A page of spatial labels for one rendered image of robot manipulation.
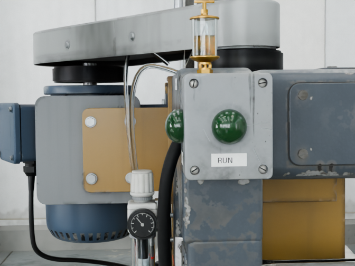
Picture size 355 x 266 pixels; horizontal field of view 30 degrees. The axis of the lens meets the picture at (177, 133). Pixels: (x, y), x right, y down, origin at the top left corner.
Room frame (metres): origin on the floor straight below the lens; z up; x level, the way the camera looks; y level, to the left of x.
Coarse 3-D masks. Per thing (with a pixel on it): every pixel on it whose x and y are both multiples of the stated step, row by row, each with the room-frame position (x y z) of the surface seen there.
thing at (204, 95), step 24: (192, 96) 0.56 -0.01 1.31; (216, 96) 0.56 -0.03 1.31; (240, 96) 0.56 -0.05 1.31; (264, 96) 0.56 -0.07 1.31; (192, 120) 0.56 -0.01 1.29; (264, 120) 0.56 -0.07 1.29; (192, 144) 0.56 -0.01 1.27; (216, 144) 0.56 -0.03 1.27; (240, 144) 0.56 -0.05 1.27; (264, 144) 0.56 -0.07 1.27; (192, 168) 0.56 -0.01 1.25; (216, 168) 0.56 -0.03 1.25; (240, 168) 0.56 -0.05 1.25; (264, 168) 0.56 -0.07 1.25
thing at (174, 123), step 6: (174, 114) 0.57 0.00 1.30; (180, 114) 0.57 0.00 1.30; (168, 120) 0.57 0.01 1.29; (174, 120) 0.56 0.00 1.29; (180, 120) 0.56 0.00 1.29; (168, 126) 0.57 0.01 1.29; (174, 126) 0.56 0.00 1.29; (180, 126) 0.56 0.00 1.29; (168, 132) 0.57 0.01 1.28; (174, 132) 0.56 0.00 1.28; (180, 132) 0.56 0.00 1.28; (174, 138) 0.57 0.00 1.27; (180, 138) 0.57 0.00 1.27
